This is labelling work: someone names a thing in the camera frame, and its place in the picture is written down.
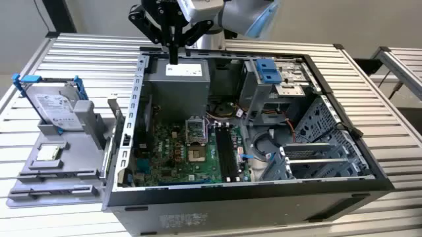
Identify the perforated silver disk bay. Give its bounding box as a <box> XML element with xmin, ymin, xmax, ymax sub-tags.
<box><xmin>260</xmin><ymin>142</ymin><xmax>367</xmax><ymax>181</ymax></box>

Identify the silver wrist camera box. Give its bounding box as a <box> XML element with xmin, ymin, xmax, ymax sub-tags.
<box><xmin>176</xmin><ymin>0</ymin><xmax>224</xmax><ymax>23</ymax></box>

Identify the red black twisted wire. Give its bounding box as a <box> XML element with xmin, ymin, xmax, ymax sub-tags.
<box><xmin>284</xmin><ymin>118</ymin><xmax>297</xmax><ymax>144</ymax></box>

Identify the teal board connector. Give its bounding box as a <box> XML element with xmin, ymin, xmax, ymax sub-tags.
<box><xmin>136</xmin><ymin>159</ymin><xmax>152</xmax><ymax>173</ymax></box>

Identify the blue expansion slot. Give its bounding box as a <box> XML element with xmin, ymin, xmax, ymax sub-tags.
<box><xmin>157</xmin><ymin>178</ymin><xmax>212</xmax><ymax>186</ymax></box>

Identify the black RAM slot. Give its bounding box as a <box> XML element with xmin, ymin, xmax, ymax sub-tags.
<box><xmin>221</xmin><ymin>124</ymin><xmax>237</xmax><ymax>183</ymax></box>
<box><xmin>225</xmin><ymin>124</ymin><xmax>241</xmax><ymax>183</ymax></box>
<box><xmin>215</xmin><ymin>124</ymin><xmax>229</xmax><ymax>183</ymax></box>
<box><xmin>217</xmin><ymin>124</ymin><xmax>233</xmax><ymax>183</ymax></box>

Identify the silver metal drive cage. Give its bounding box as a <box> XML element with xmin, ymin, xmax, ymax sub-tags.
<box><xmin>239</xmin><ymin>58</ymin><xmax>316</xmax><ymax>124</ymax></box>

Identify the thin wire locking lever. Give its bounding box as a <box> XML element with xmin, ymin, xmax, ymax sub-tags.
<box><xmin>204</xmin><ymin>118</ymin><xmax>212</xmax><ymax>146</ymax></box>

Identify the aluminium slat side table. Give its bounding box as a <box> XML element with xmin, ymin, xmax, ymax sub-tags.
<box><xmin>368</xmin><ymin>45</ymin><xmax>422</xmax><ymax>99</ymax></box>

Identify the thick black cable loop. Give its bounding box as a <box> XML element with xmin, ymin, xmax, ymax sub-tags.
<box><xmin>252</xmin><ymin>130</ymin><xmax>276</xmax><ymax>162</ymax></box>

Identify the grey power supply unit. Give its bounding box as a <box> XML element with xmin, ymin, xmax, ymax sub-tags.
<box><xmin>143</xmin><ymin>59</ymin><xmax>211</xmax><ymax>124</ymax></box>

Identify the blue plastic drive latch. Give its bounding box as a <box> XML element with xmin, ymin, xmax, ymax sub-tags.
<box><xmin>255</xmin><ymin>59</ymin><xmax>283</xmax><ymax>84</ymax></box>

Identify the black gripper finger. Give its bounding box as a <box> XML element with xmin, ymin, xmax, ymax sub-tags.
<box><xmin>126</xmin><ymin>4</ymin><xmax>175</xmax><ymax>65</ymax></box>
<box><xmin>173</xmin><ymin>20</ymin><xmax>213</xmax><ymax>65</ymax></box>

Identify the grey plastic parts rack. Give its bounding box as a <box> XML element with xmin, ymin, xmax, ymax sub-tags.
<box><xmin>5</xmin><ymin>100</ymin><xmax>114</xmax><ymax>209</ymax></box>

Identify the round black case speaker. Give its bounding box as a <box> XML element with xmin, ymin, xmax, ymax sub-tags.
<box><xmin>211</xmin><ymin>101</ymin><xmax>235</xmax><ymax>117</ymax></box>

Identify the yellow white wire bundle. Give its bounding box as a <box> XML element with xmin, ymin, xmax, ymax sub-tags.
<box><xmin>205</xmin><ymin>108</ymin><xmax>244</xmax><ymax>121</ymax></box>

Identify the green motherboard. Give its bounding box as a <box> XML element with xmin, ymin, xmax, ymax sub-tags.
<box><xmin>130</xmin><ymin>120</ymin><xmax>253</xmax><ymax>187</ymax></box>

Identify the black vertical post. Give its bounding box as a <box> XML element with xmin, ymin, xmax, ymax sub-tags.
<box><xmin>42</xmin><ymin>0</ymin><xmax>78</xmax><ymax>34</ymax></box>

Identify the graphics card silver bracket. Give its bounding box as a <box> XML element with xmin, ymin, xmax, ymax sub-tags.
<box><xmin>101</xmin><ymin>92</ymin><xmax>128</xmax><ymax>180</ymax></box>

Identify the black case side latch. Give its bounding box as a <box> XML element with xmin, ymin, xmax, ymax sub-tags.
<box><xmin>333</xmin><ymin>122</ymin><xmax>363</xmax><ymax>138</ymax></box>

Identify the metal socket cover frame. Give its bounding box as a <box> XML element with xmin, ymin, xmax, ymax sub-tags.
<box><xmin>184</xmin><ymin>115</ymin><xmax>209</xmax><ymax>146</ymax></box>

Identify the black grey PC case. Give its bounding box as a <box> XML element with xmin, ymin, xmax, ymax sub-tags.
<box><xmin>100</xmin><ymin>44</ymin><xmax>396</xmax><ymax>237</ymax></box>

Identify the silver CPU chip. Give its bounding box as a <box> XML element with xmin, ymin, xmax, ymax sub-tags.
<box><xmin>34</xmin><ymin>145</ymin><xmax>62</xmax><ymax>161</ymax></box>

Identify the black bracket between tables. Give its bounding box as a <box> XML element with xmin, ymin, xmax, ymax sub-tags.
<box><xmin>352</xmin><ymin>58</ymin><xmax>383</xmax><ymax>74</ymax></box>

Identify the hard disk in blue carrier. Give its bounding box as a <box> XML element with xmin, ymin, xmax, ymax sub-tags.
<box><xmin>10</xmin><ymin>73</ymin><xmax>90</xmax><ymax>135</ymax></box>

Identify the CPU socket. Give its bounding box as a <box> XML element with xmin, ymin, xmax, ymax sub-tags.
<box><xmin>187</xmin><ymin>145</ymin><xmax>211</xmax><ymax>163</ymax></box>

